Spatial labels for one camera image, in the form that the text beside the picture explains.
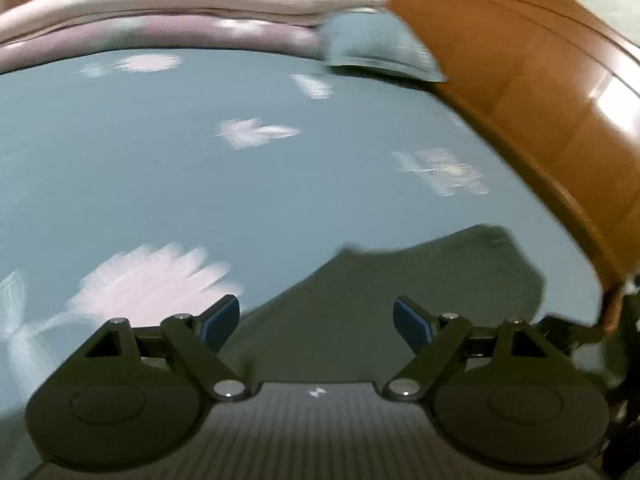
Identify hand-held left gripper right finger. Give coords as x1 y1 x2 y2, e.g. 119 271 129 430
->
384 296 566 402

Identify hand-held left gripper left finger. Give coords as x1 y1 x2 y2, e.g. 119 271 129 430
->
70 295 248 402

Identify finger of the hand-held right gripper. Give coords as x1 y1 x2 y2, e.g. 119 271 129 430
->
537 313 607 349

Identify dark green pants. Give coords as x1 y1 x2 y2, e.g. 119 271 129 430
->
217 225 546 386

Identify blue floral bed sheet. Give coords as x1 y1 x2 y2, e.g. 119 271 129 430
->
0 47 621 480

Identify wooden bed headboard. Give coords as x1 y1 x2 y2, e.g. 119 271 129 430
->
357 0 640 346

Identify blue floral pillow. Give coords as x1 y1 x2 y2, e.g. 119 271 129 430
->
317 7 448 83

